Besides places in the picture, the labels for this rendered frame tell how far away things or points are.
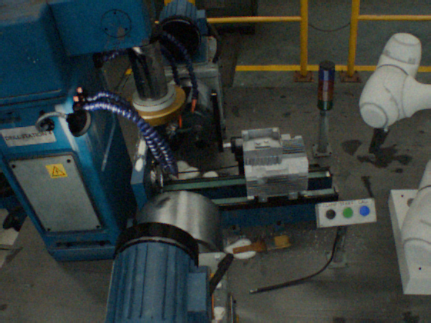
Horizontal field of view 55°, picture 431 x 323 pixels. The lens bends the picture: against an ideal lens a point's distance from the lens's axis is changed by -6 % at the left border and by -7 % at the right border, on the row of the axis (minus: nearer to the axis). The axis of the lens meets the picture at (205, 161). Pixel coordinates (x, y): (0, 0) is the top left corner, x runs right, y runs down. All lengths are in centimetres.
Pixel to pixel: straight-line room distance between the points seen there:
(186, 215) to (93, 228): 40
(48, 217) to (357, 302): 101
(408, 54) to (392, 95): 15
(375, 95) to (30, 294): 128
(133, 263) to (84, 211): 57
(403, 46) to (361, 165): 75
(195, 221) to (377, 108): 54
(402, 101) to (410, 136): 94
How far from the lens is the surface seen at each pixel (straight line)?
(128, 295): 82
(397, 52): 121
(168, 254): 87
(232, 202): 150
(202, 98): 162
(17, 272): 173
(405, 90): 110
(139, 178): 134
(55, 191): 136
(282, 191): 145
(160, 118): 124
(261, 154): 138
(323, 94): 168
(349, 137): 197
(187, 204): 121
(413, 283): 144
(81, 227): 147
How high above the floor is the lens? 204
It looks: 42 degrees down
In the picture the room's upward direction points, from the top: 9 degrees counter-clockwise
